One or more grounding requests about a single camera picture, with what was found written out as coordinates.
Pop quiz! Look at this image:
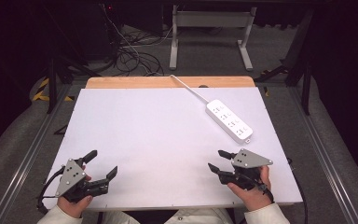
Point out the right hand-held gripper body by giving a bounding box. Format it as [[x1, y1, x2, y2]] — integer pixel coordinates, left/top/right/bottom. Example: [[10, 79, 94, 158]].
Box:
[[217, 147, 274, 191]]

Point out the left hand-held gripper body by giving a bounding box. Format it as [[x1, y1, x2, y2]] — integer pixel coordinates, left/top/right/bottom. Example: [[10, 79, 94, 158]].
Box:
[[55, 158, 110, 203]]

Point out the person's left hand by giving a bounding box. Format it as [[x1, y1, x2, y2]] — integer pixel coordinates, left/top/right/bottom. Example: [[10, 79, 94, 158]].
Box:
[[56, 164, 93, 219]]

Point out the person's right hand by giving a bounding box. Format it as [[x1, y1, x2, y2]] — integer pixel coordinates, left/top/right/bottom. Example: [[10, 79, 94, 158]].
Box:
[[227, 165, 275, 213]]

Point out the white power strip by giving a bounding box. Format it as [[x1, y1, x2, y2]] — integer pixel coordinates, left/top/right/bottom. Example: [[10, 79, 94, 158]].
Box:
[[205, 99, 255, 145]]

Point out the person's white clothing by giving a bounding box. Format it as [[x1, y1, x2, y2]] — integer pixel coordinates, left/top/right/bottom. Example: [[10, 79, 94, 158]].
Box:
[[101, 207, 235, 224]]

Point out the white board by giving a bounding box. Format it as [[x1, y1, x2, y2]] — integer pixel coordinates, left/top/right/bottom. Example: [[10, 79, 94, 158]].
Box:
[[42, 87, 304, 210]]

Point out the yellow black hazard tape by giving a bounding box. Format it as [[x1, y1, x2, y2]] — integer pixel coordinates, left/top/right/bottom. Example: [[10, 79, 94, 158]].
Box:
[[31, 77, 76, 103]]

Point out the black tripod stand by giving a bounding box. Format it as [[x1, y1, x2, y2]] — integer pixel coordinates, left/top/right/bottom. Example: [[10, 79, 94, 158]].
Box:
[[41, 6, 103, 115]]

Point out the wooden table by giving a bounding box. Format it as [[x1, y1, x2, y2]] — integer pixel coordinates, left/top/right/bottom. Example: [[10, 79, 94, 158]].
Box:
[[85, 76, 256, 90]]

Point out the black metal stand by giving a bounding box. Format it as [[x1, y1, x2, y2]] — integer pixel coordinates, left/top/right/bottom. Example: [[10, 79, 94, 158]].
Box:
[[254, 8, 314, 117]]

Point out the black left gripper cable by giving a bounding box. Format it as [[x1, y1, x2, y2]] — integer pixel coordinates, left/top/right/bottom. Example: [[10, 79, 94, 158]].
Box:
[[35, 166, 67, 216]]

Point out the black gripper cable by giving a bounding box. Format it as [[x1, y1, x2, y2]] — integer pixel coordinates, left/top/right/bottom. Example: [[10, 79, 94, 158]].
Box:
[[286, 157, 310, 224], [35, 166, 67, 216]]

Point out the aluminium floor rail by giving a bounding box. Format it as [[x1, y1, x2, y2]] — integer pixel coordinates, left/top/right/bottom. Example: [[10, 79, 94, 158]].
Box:
[[0, 83, 73, 224], [287, 86, 358, 224]]

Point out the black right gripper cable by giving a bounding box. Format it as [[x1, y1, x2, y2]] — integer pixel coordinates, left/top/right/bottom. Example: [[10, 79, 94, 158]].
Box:
[[286, 157, 310, 224]]

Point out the white power strip cable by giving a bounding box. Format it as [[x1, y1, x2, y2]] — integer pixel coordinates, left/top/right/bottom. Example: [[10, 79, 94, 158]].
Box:
[[169, 74, 211, 105]]

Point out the bundle of floor cables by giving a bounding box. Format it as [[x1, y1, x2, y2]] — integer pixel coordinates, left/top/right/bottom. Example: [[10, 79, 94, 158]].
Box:
[[101, 3, 175, 77]]

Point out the white metal table frame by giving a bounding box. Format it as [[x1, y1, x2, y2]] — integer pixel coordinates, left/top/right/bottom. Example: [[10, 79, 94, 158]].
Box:
[[168, 4, 258, 72]]

